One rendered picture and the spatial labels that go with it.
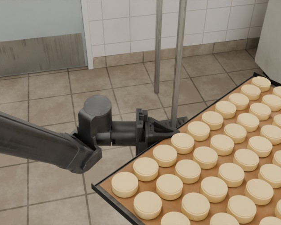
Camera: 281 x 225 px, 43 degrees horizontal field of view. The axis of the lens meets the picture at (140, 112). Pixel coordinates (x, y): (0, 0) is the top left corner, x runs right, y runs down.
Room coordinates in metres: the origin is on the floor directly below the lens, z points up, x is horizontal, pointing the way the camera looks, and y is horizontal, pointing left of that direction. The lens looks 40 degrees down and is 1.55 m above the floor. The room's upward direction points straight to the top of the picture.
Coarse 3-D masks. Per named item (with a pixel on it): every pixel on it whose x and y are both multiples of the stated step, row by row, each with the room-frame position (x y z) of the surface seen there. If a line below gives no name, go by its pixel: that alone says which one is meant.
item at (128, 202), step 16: (240, 112) 0.67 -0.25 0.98; (272, 112) 0.68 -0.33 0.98; (160, 144) 0.55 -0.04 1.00; (208, 144) 0.55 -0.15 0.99; (240, 144) 0.56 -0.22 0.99; (176, 160) 0.50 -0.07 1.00; (192, 160) 0.50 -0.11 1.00; (224, 160) 0.50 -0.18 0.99; (112, 176) 0.45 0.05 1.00; (208, 176) 0.46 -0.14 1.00; (256, 176) 0.46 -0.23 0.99; (112, 192) 0.41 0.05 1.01; (240, 192) 0.42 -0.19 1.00; (128, 208) 0.38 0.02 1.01; (176, 208) 0.38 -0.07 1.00; (224, 208) 0.38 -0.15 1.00; (256, 208) 0.38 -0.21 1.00; (272, 208) 0.38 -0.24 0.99; (160, 224) 0.34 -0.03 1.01; (192, 224) 0.35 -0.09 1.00; (208, 224) 0.35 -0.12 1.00; (240, 224) 0.35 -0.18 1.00; (256, 224) 0.35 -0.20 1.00
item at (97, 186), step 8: (272, 80) 0.81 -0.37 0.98; (224, 96) 0.74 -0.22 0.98; (200, 112) 0.67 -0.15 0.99; (176, 128) 0.60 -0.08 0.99; (144, 152) 0.52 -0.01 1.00; (120, 168) 0.47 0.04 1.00; (96, 184) 0.43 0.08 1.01; (96, 192) 0.41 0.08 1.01; (104, 192) 0.41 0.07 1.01; (112, 200) 0.39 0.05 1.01; (120, 208) 0.37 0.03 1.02; (128, 216) 0.35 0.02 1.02; (136, 224) 0.34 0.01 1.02; (144, 224) 0.34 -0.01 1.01
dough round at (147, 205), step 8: (144, 192) 0.40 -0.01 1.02; (152, 192) 0.40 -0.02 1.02; (136, 200) 0.38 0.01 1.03; (144, 200) 0.38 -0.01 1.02; (152, 200) 0.38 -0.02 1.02; (160, 200) 0.38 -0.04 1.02; (136, 208) 0.36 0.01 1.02; (144, 208) 0.36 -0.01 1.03; (152, 208) 0.36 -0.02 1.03; (160, 208) 0.37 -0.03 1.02; (144, 216) 0.35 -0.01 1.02; (152, 216) 0.35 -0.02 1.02
